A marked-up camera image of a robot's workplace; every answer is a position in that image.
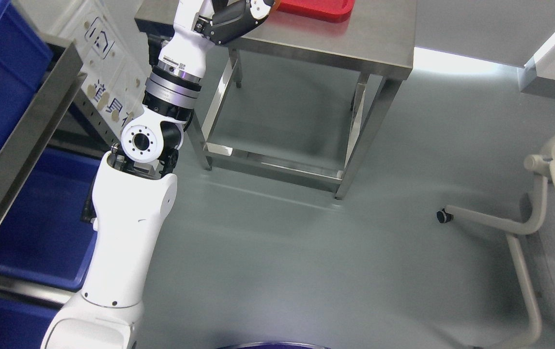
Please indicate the red tray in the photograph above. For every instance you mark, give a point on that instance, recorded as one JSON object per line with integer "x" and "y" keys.
{"x": 331, "y": 11}

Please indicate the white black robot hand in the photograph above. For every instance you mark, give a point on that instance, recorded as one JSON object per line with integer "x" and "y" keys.
{"x": 201, "y": 24}

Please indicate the blue bin lower left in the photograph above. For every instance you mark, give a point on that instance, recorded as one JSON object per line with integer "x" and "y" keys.
{"x": 43, "y": 238}

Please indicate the metal shelf rack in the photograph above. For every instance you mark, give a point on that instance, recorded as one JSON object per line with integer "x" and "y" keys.
{"x": 21, "y": 160}

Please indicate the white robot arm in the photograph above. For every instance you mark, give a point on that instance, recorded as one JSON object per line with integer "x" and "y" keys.
{"x": 81, "y": 324}

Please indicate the white sign panel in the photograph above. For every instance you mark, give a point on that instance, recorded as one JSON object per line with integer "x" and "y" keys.
{"x": 115, "y": 80}

